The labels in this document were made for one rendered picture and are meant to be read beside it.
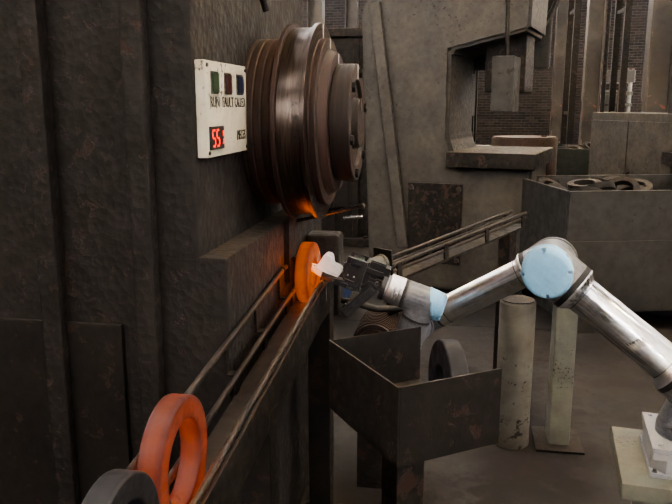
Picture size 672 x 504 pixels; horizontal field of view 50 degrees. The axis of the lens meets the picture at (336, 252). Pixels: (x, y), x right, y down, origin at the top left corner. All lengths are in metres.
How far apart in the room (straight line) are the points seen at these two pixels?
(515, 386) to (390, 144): 2.33
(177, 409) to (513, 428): 1.74
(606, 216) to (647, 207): 0.21
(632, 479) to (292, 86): 1.20
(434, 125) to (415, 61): 0.40
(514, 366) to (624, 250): 1.56
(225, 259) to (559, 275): 0.75
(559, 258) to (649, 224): 2.31
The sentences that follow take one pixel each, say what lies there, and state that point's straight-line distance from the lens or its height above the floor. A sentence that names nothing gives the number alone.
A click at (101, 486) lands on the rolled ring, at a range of 0.87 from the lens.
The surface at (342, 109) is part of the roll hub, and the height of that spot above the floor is 1.15.
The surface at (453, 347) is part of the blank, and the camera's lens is 1.28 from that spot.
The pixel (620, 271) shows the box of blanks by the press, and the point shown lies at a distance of 3.95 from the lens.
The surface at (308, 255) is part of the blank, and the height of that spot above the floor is 0.79.
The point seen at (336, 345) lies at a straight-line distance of 1.35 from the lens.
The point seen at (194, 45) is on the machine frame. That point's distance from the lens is 1.40.
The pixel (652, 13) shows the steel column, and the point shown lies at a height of 2.30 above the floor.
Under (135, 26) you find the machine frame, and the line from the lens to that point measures 1.39.
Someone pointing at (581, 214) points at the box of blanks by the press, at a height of 0.62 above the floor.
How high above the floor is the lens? 1.16
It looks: 12 degrees down
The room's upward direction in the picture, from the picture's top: straight up
